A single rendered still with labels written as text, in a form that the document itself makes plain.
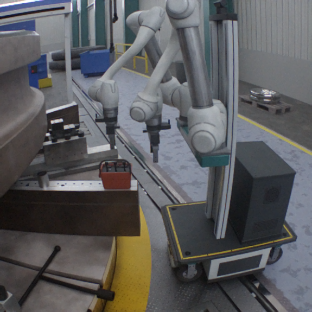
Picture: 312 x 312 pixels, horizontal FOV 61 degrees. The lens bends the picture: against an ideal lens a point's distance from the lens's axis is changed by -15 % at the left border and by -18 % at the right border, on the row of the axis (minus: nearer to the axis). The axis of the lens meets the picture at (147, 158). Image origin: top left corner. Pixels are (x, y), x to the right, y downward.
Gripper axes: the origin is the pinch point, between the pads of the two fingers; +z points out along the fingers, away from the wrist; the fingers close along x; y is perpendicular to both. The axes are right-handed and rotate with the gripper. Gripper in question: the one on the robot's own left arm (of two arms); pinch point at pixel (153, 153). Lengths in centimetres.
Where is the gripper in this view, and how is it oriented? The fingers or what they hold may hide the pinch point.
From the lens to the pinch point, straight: 171.0
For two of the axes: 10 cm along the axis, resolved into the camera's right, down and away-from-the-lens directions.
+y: -9.9, 0.7, -0.8
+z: 0.3, 9.1, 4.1
